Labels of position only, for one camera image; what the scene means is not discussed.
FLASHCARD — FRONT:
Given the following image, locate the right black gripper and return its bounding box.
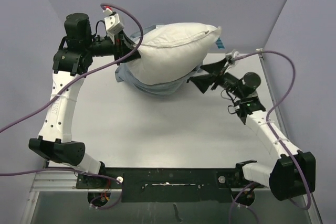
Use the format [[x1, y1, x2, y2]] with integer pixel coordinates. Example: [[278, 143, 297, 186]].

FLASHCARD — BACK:
[[189, 58, 244, 100]]

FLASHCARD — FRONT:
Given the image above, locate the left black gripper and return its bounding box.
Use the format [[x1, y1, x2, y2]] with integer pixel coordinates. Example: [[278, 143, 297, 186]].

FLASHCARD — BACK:
[[83, 29, 144, 66]]

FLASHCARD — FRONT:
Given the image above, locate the blue pillowcase with fish print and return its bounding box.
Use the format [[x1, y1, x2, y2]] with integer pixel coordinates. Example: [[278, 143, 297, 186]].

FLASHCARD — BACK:
[[115, 23, 222, 96]]

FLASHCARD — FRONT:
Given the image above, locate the white pillow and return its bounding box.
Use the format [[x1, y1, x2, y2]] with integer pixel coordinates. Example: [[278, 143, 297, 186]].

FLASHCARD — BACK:
[[126, 23, 222, 86]]

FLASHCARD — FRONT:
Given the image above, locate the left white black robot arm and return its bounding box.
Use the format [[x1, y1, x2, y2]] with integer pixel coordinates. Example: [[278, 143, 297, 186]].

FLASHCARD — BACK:
[[28, 12, 140, 188]]

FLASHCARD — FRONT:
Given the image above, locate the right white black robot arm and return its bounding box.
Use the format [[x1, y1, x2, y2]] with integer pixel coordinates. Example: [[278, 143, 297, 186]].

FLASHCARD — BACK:
[[189, 60, 316, 201]]

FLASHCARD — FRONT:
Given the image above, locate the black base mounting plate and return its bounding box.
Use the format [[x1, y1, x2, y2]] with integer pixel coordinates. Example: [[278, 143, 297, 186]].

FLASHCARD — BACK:
[[76, 168, 249, 203]]

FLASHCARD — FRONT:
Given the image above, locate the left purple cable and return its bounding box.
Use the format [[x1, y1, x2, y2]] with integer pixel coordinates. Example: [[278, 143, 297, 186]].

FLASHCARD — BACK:
[[0, 3, 144, 210]]

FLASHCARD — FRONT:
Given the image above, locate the purple cable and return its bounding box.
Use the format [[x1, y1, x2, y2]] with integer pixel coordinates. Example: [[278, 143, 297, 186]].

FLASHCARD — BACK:
[[0, 3, 144, 210], [228, 50, 314, 224]]

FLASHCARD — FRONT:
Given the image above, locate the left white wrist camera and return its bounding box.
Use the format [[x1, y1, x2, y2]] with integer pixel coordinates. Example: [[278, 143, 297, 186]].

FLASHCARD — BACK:
[[104, 12, 124, 36]]

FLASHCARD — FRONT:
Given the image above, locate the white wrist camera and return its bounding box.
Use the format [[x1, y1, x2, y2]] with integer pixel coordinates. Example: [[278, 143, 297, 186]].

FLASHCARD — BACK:
[[225, 50, 239, 65], [104, 12, 124, 36]]

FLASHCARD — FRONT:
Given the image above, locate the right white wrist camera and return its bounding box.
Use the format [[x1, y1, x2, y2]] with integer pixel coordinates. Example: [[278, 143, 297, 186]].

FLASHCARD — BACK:
[[225, 50, 239, 65]]

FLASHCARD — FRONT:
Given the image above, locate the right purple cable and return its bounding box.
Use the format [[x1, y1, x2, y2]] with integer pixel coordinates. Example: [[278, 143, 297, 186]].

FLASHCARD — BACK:
[[228, 50, 314, 224]]

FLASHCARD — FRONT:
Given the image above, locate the aluminium frame rail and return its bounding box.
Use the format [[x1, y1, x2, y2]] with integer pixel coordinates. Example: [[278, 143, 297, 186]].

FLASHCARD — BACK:
[[30, 168, 309, 193]]

